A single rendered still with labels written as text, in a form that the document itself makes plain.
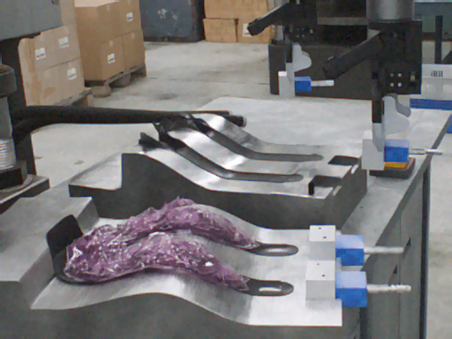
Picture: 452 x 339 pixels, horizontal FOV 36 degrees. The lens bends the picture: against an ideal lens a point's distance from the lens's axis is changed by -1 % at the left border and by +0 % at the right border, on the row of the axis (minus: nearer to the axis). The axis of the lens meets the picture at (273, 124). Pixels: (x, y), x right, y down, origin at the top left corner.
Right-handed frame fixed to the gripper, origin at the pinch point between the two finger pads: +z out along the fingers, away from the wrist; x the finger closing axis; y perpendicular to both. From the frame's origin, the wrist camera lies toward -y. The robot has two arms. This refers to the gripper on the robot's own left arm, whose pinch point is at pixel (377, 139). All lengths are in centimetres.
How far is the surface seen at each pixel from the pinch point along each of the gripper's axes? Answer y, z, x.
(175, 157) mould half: -34.6, 3.0, -4.3
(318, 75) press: -77, 77, 398
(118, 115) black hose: -62, 5, 30
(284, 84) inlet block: -25, 1, 45
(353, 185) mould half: -4.5, 10.2, 3.9
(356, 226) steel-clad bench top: -3.4, 15.1, -2.6
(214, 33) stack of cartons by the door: -242, 83, 653
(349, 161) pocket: -5.8, 7.0, 8.2
